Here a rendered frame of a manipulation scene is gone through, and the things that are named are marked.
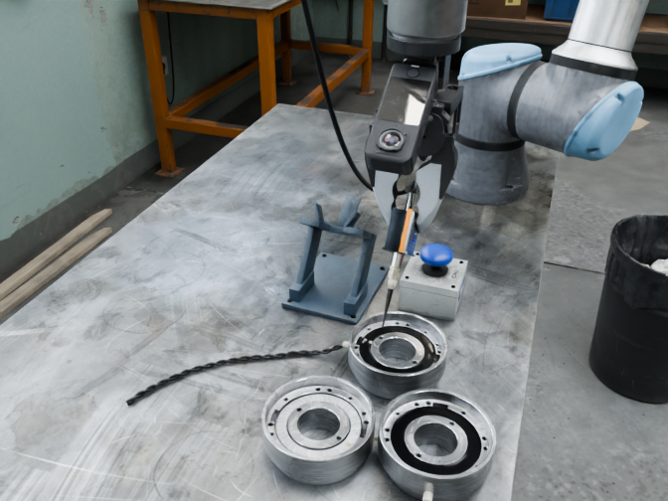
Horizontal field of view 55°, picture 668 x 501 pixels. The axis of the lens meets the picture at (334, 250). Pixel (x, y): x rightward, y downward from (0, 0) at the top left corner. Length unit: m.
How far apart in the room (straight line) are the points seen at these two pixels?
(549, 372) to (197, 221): 1.28
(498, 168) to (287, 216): 0.34
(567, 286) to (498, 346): 1.61
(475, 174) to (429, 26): 0.46
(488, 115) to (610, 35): 0.20
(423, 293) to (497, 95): 0.35
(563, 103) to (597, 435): 1.10
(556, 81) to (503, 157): 0.16
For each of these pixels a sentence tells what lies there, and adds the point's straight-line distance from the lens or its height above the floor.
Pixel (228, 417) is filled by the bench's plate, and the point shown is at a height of 0.80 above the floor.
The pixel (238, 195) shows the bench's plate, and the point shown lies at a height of 0.80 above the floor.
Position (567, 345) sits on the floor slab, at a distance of 2.11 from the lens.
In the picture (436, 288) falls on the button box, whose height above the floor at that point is 0.84.
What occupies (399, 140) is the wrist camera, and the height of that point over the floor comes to 1.06.
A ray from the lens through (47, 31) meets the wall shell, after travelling 2.58.
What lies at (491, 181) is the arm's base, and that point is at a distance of 1.05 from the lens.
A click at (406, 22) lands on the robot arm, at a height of 1.15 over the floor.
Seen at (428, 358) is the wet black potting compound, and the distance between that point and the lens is 0.70.
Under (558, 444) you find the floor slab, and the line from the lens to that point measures 1.80.
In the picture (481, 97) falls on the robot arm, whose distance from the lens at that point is 1.01.
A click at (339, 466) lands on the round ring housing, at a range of 0.59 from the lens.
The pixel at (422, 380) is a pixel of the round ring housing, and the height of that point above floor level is 0.83.
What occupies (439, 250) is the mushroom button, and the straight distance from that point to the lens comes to 0.78.
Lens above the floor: 1.29
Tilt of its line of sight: 32 degrees down
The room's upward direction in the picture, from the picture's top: 1 degrees clockwise
